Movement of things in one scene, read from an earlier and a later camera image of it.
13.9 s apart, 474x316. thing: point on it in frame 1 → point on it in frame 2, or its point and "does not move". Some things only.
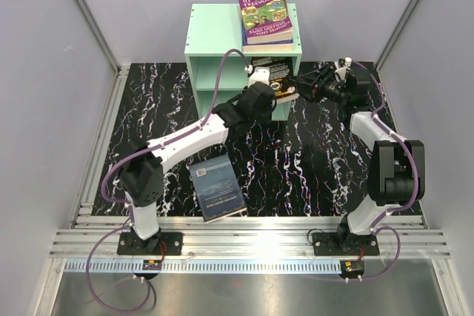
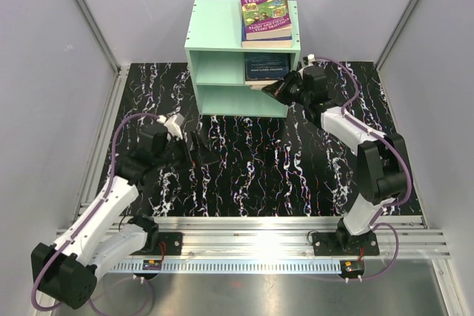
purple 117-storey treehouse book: (266, 17) does not move
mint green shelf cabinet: (213, 30) does not move
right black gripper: (306, 83) → (281, 86)
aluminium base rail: (252, 236) does not move
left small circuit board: (152, 265) does not move
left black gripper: (267, 112) → (204, 155)
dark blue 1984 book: (217, 189) → (266, 66)
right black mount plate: (332, 244) does not move
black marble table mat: (312, 165) does not move
